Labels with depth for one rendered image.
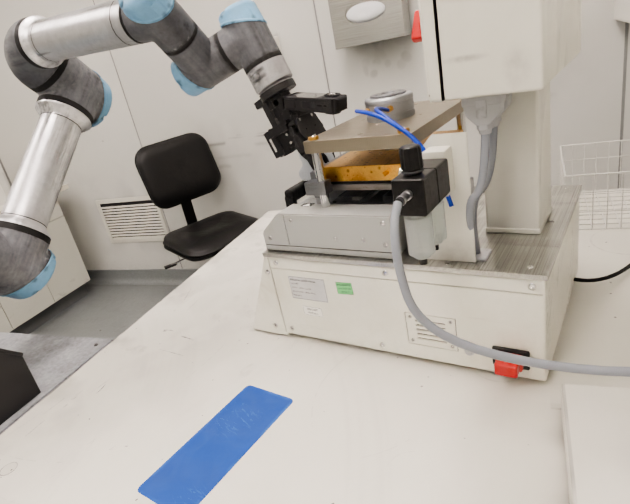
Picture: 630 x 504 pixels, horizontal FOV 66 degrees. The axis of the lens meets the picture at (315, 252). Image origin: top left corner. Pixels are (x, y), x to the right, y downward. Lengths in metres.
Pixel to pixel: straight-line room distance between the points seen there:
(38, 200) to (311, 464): 0.76
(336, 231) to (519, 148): 0.29
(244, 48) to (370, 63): 1.46
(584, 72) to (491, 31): 1.70
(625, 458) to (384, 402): 0.30
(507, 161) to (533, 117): 0.07
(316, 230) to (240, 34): 0.37
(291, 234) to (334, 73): 1.65
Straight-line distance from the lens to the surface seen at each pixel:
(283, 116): 0.94
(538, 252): 0.73
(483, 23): 0.62
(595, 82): 2.31
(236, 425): 0.79
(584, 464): 0.62
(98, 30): 0.99
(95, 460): 0.85
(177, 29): 0.91
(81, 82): 1.23
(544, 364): 0.58
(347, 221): 0.75
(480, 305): 0.72
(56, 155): 1.17
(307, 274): 0.83
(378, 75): 2.35
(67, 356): 1.17
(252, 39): 0.93
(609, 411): 0.69
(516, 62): 0.61
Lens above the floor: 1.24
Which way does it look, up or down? 23 degrees down
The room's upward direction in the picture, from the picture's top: 12 degrees counter-clockwise
